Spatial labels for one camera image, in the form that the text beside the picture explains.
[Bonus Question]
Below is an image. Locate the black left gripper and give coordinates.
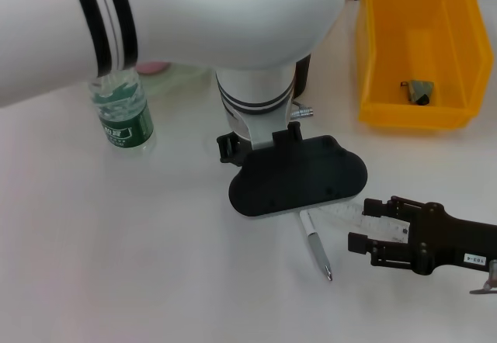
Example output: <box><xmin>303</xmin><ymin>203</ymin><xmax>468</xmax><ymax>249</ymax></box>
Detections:
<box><xmin>216</xmin><ymin>132</ymin><xmax>244</xmax><ymax>166</ymax></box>

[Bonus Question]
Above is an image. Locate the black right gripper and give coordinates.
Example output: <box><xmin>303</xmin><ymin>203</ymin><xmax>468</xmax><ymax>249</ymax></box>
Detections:
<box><xmin>347</xmin><ymin>194</ymin><xmax>497</xmax><ymax>277</ymax></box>

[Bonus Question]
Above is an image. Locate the clear water bottle green label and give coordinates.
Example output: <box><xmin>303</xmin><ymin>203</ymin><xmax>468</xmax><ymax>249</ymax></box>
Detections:
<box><xmin>88</xmin><ymin>67</ymin><xmax>156</xmax><ymax>154</ymax></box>

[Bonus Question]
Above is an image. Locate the pink peach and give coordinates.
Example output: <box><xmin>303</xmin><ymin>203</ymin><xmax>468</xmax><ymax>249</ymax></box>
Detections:
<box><xmin>135</xmin><ymin>61</ymin><xmax>172</xmax><ymax>75</ymax></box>

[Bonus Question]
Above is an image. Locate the clear plastic ruler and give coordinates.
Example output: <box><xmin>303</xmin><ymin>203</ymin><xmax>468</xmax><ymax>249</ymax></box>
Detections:
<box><xmin>310</xmin><ymin>199</ymin><xmax>412</xmax><ymax>243</ymax></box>

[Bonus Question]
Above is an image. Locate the grey and white pen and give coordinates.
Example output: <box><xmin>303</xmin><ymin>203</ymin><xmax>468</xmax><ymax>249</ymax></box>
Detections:
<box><xmin>298</xmin><ymin>209</ymin><xmax>335</xmax><ymax>282</ymax></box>

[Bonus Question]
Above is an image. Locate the green glass fruit plate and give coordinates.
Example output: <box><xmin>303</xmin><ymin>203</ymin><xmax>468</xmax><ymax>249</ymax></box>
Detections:
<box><xmin>135</xmin><ymin>61</ymin><xmax>217</xmax><ymax>99</ymax></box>

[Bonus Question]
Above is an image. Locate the black mesh pen holder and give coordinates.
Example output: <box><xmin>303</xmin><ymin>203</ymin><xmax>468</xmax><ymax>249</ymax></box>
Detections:
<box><xmin>293</xmin><ymin>54</ymin><xmax>313</xmax><ymax>99</ymax></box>

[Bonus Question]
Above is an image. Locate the yellow plastic bin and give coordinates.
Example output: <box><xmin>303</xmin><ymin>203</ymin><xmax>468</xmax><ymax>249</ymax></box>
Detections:
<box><xmin>356</xmin><ymin>0</ymin><xmax>495</xmax><ymax>131</ymax></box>

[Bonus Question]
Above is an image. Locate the left arm cable with connector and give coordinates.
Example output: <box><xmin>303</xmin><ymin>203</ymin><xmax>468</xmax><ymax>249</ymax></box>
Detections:
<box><xmin>290</xmin><ymin>100</ymin><xmax>316</xmax><ymax>119</ymax></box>

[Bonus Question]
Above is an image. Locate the arm cable with connector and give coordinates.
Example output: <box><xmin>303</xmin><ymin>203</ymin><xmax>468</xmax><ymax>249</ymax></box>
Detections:
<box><xmin>468</xmin><ymin>259</ymin><xmax>497</xmax><ymax>296</ymax></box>
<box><xmin>290</xmin><ymin>100</ymin><xmax>316</xmax><ymax>119</ymax></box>

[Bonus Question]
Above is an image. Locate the right arm cable with connector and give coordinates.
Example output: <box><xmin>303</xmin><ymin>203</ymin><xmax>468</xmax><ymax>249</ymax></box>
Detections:
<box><xmin>468</xmin><ymin>259</ymin><xmax>497</xmax><ymax>296</ymax></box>

